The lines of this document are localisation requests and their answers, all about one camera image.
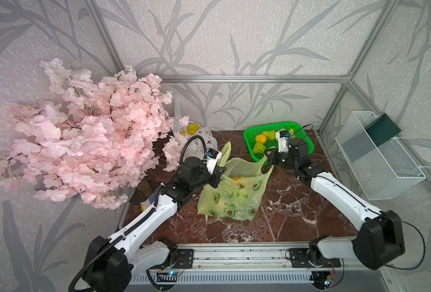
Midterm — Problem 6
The light green plastic bag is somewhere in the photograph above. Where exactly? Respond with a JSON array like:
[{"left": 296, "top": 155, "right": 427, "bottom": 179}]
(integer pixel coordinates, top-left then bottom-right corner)
[{"left": 197, "top": 142, "right": 273, "bottom": 221}]

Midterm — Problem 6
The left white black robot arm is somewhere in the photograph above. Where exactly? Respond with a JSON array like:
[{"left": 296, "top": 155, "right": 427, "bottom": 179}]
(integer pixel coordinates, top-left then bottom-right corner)
[{"left": 68, "top": 157, "right": 226, "bottom": 292}]

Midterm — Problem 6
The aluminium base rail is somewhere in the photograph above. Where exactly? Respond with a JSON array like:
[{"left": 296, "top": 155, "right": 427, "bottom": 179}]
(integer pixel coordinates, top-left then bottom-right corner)
[{"left": 150, "top": 242, "right": 396, "bottom": 290}]

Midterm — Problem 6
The green pear centre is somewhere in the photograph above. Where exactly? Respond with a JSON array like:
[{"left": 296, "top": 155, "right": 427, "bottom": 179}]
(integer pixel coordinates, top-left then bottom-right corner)
[{"left": 252, "top": 142, "right": 266, "bottom": 155}]

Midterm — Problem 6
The green pear top left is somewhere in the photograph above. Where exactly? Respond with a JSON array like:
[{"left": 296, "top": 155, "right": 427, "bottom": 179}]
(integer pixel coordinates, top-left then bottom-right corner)
[{"left": 263, "top": 130, "right": 276, "bottom": 141}]

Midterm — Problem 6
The pink artificial blossom tree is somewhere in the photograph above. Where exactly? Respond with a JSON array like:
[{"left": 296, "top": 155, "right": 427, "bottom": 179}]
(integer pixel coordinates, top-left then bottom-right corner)
[{"left": 0, "top": 58, "right": 175, "bottom": 210}]

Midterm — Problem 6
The white printed plastic bag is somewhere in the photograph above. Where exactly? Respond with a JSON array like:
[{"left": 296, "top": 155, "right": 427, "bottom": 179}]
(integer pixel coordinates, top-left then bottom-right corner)
[{"left": 173, "top": 99, "right": 219, "bottom": 161}]

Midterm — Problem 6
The green pear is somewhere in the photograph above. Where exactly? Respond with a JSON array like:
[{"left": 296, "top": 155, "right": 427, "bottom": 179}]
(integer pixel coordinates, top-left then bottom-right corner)
[
  {"left": 263, "top": 130, "right": 276, "bottom": 141},
  {"left": 252, "top": 142, "right": 266, "bottom": 155}
]

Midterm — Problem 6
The dark green card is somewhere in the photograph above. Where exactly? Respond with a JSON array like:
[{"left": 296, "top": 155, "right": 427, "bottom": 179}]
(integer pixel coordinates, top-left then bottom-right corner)
[{"left": 365, "top": 113, "right": 402, "bottom": 147}]

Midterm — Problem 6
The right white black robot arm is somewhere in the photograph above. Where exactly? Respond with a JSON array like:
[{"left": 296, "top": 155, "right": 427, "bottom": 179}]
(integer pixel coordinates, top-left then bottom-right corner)
[{"left": 264, "top": 137, "right": 406, "bottom": 270}]

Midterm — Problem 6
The white wire mesh basket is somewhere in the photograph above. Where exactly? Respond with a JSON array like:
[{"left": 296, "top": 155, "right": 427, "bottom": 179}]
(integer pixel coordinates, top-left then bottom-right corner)
[{"left": 335, "top": 111, "right": 427, "bottom": 200}]

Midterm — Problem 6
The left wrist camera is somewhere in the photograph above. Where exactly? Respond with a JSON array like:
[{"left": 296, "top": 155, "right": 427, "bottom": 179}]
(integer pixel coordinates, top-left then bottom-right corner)
[{"left": 206, "top": 148, "right": 222, "bottom": 175}]

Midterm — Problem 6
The green plastic basket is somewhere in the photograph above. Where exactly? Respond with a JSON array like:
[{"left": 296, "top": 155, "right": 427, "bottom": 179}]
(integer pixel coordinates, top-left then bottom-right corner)
[{"left": 243, "top": 122, "right": 315, "bottom": 162}]

